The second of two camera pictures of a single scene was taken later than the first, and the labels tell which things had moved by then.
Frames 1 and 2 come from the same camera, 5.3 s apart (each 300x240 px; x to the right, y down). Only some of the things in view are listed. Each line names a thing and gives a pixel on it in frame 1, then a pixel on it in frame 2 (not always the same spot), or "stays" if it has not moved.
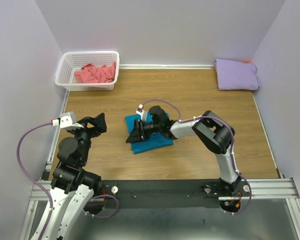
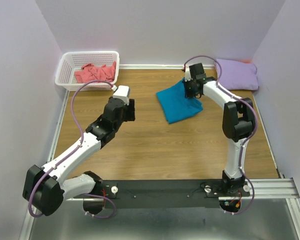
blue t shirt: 153,140 → 175,104
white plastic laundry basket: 70,62 stays
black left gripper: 94,130 → 131,113
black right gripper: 138,133 → 187,94
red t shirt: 90,73 stays
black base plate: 166,193 stays
